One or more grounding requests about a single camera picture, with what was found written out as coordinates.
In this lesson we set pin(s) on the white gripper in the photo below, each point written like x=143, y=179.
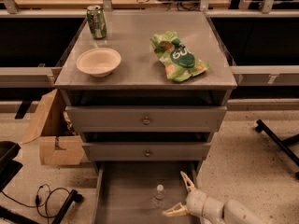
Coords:
x=197, y=202

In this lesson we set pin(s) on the clear plastic water bottle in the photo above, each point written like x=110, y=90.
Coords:
x=158, y=196

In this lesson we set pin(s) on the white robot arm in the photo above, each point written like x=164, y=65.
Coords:
x=234, y=212

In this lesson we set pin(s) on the grey open bottom drawer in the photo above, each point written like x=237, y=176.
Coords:
x=124, y=192

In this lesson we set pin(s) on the grey top drawer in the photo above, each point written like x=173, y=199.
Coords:
x=169, y=119

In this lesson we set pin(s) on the grey middle drawer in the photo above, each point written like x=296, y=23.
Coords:
x=146, y=151

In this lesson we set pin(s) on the grey drawer cabinet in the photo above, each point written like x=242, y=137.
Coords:
x=140, y=79

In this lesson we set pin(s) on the black chair base leg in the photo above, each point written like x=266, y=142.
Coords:
x=73, y=197

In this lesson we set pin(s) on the black stand leg right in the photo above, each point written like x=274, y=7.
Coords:
x=284, y=145

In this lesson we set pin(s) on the green chip bag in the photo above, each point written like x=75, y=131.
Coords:
x=179, y=63

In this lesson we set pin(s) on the brown cardboard box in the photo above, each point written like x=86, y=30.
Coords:
x=50, y=128

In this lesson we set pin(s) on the beige paper bowl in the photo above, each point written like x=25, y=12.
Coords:
x=98, y=62

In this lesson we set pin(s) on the black chair at left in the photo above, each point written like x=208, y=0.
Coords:
x=8, y=167

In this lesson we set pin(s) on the green soda can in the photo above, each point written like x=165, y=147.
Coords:
x=96, y=21

